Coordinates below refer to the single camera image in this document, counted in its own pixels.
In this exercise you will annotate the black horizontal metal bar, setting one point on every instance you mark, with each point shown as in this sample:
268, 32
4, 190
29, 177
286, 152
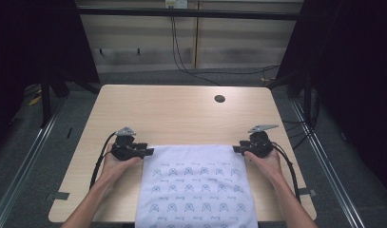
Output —
181, 13

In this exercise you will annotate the white patterned towel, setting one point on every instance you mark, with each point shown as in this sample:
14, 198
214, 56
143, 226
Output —
194, 186

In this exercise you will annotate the person's left hand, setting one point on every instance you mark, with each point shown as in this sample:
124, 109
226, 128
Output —
118, 169

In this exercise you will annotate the white wall power outlet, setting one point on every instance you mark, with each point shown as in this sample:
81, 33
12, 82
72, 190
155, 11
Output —
177, 3

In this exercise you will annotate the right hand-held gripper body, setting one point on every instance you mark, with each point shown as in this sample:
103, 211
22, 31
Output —
261, 144

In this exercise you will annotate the black metal stand post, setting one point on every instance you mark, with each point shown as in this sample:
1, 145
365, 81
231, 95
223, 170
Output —
45, 101
307, 98

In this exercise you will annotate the black curtain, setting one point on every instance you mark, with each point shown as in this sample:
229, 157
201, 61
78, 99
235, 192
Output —
356, 79
32, 41

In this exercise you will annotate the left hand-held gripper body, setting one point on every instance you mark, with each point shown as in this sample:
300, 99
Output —
126, 148

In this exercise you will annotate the grey tape strip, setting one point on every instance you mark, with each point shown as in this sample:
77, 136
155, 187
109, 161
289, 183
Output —
308, 192
59, 196

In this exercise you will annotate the small black floor object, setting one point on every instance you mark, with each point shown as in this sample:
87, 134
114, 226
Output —
69, 133

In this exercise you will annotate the yellow floor object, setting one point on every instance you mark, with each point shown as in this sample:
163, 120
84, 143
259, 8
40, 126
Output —
35, 100

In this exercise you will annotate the black round table grommet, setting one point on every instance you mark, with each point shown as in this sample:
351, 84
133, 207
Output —
219, 98

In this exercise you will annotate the small black wall hook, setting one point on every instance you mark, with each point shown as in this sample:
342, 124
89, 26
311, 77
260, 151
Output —
100, 51
138, 51

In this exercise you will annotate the person's right hand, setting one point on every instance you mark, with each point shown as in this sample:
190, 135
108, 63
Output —
267, 166

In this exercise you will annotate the aluminium floor rail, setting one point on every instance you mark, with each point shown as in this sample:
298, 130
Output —
26, 158
324, 155

